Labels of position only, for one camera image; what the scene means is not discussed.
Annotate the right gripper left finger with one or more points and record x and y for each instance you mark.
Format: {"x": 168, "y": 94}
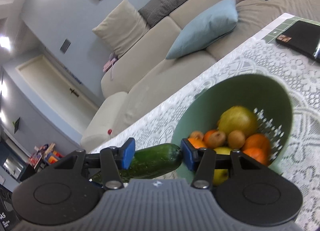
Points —
{"x": 110, "y": 161}

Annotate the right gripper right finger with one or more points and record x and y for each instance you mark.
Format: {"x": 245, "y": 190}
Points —
{"x": 210, "y": 167}

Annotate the orange mandarin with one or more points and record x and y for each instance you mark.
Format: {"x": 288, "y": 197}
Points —
{"x": 258, "y": 140}
{"x": 207, "y": 136}
{"x": 197, "y": 143}
{"x": 257, "y": 154}

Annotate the small brown longan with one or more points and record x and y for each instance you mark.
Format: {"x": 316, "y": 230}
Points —
{"x": 216, "y": 139}
{"x": 236, "y": 139}
{"x": 197, "y": 135}

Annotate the green cucumber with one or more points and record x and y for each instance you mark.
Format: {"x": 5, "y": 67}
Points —
{"x": 153, "y": 162}

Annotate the large yellow-green pear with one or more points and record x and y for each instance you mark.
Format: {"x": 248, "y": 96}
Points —
{"x": 238, "y": 118}

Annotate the stacked colourful stools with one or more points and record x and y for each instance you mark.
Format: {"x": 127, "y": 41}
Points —
{"x": 53, "y": 157}

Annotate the white door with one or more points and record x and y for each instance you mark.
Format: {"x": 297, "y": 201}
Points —
{"x": 58, "y": 93}

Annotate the dark dining table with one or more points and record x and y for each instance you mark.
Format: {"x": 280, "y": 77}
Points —
{"x": 36, "y": 162}

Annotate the green colander bowl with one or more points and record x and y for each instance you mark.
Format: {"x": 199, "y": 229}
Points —
{"x": 250, "y": 103}

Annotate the pink item on sofa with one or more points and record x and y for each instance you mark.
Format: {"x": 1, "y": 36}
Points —
{"x": 111, "y": 60}

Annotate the beige sofa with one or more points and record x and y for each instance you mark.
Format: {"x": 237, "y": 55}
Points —
{"x": 148, "y": 73}

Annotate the white lace tablecloth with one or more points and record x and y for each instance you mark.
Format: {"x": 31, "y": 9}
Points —
{"x": 300, "y": 163}

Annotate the beige cushion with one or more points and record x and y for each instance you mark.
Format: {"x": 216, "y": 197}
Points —
{"x": 122, "y": 28}

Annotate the light blue cushion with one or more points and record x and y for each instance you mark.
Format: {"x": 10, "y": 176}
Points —
{"x": 206, "y": 28}

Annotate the green cutting mat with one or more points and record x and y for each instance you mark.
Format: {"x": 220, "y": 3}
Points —
{"x": 274, "y": 29}

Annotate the silver pen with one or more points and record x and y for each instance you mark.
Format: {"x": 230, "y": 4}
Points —
{"x": 317, "y": 52}

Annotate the black notebook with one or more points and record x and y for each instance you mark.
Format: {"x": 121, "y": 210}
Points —
{"x": 302, "y": 37}

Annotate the grey cushion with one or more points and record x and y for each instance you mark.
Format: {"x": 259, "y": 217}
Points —
{"x": 155, "y": 10}

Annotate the grey wall switch panel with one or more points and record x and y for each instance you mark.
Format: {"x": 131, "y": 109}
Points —
{"x": 65, "y": 46}

